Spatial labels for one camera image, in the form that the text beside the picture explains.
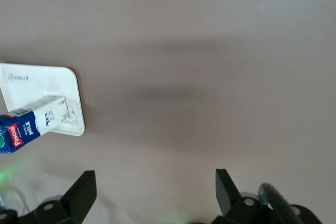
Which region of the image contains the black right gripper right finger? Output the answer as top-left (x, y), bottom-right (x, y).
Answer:
top-left (214, 168), bottom-right (274, 224)

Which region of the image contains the blue white milk carton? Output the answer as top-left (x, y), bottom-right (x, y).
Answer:
top-left (0, 95), bottom-right (70, 155)

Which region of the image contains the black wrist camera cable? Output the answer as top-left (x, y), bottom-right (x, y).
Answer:
top-left (258, 183), bottom-right (304, 224)

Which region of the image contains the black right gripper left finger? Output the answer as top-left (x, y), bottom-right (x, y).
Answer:
top-left (33, 170), bottom-right (98, 224)

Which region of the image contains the cream rectangular serving tray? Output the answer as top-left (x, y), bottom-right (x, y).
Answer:
top-left (0, 62), bottom-right (86, 137)

